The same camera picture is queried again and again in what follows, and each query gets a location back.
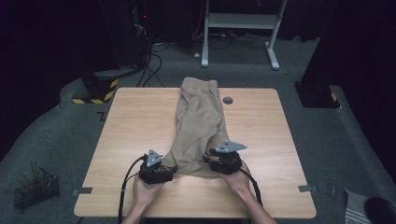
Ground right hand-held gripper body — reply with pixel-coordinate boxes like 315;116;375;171
208;139;248;175

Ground black yellow striped stand base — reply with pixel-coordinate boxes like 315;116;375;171
71;69;120;105

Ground black wire basket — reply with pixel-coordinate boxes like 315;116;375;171
13;167;61;213

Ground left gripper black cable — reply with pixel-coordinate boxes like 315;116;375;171
117;154;148;224

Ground person's left hand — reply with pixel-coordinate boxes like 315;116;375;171
132;177;165;210

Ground person's right hand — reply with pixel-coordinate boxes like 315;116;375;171
221;163;252;196

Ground brown wooden sticks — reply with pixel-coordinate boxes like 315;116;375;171
19;160;41;188

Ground khaki shorts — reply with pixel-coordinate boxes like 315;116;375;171
161;77;232;179

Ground black floor cables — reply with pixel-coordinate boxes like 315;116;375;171
135;41;171;89

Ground dark equipment rack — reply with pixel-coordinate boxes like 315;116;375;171
98;0;151;71

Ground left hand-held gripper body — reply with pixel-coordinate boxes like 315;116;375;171
138;148;175;186

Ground grey striped mat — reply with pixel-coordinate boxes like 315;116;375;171
343;188;376;224

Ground white metal stand frame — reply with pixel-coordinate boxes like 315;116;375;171
200;0;290;71

